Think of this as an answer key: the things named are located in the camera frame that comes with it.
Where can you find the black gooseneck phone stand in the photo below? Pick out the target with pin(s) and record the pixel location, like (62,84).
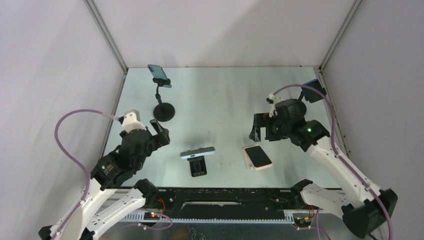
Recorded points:
(164,111)

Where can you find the pink phone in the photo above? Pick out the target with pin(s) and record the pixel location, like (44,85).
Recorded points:
(256,158)

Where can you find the left controller board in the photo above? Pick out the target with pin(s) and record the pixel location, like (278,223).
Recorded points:
(150,216)

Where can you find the controller board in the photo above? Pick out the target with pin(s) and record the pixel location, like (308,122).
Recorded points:
(303,222)
(150,216)

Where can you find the right controller board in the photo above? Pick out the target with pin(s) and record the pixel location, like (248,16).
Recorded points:
(303,222)

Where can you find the teal phone on stand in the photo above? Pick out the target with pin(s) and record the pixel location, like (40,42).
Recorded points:
(159,76)

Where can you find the grey slotted cable duct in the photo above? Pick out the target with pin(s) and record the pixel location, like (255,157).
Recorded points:
(141,217)

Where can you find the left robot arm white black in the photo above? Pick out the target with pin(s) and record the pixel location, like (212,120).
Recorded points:
(85,221)

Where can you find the black round-base phone stand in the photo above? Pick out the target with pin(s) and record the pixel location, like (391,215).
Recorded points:
(301,96)

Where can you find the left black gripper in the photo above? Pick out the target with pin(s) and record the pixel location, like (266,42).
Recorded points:
(164,138)

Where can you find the black folding phone stand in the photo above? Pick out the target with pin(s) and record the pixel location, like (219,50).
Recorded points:
(197,166)

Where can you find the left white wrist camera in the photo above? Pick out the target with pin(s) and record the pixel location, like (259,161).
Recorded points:
(130,121)

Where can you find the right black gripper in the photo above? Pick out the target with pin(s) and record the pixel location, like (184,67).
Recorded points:
(263,120)

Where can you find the light blue phone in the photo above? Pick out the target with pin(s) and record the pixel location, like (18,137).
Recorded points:
(197,152)

